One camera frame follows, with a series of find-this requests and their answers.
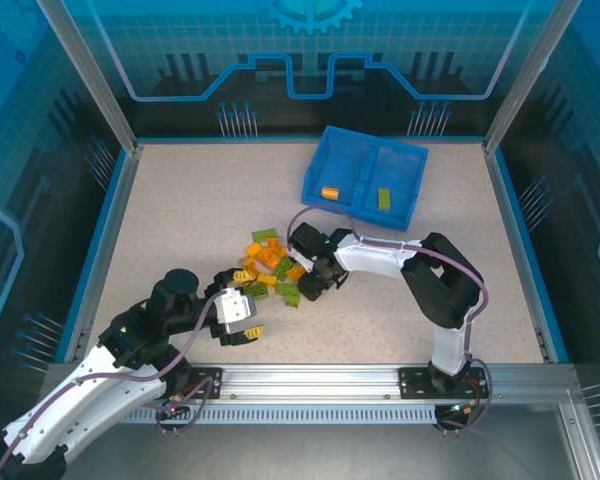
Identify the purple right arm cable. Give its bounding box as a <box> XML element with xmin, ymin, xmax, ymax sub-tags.
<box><xmin>288</xmin><ymin>203</ymin><xmax>495</xmax><ymax>437</ymax></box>

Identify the aluminium frame post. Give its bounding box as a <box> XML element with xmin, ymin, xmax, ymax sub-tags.
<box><xmin>482</xmin><ymin>0</ymin><xmax>584</xmax><ymax>154</ymax></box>
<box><xmin>33</xmin><ymin>0</ymin><xmax>145</xmax><ymax>160</ymax></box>

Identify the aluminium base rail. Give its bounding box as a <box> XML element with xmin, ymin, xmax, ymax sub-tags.
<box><xmin>43</xmin><ymin>362</ymin><xmax>581</xmax><ymax>404</ymax></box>

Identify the aluminium corner strut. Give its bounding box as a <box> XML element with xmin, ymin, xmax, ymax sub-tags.
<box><xmin>557</xmin><ymin>399</ymin><xmax>600</xmax><ymax>480</ymax></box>

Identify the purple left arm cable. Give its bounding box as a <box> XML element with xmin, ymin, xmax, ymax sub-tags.
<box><xmin>0</xmin><ymin>287</ymin><xmax>231</xmax><ymax>480</ymax></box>

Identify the slotted grey cable duct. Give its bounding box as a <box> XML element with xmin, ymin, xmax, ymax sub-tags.
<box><xmin>122</xmin><ymin>403</ymin><xmax>441</xmax><ymax>426</ymax></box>

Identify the black power connector with light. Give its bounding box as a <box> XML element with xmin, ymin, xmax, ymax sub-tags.
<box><xmin>157</xmin><ymin>403</ymin><xmax>191</xmax><ymax>421</ymax></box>
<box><xmin>437</xmin><ymin>402</ymin><xmax>474</xmax><ymax>426</ymax></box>

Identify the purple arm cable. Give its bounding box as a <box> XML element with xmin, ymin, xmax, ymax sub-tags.
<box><xmin>288</xmin><ymin>203</ymin><xmax>495</xmax><ymax>437</ymax></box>
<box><xmin>0</xmin><ymin>287</ymin><xmax>231</xmax><ymax>480</ymax></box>

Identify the blue two-compartment plastic bin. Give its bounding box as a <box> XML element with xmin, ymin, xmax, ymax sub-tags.
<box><xmin>300</xmin><ymin>124</ymin><xmax>430</xmax><ymax>233</ymax></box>

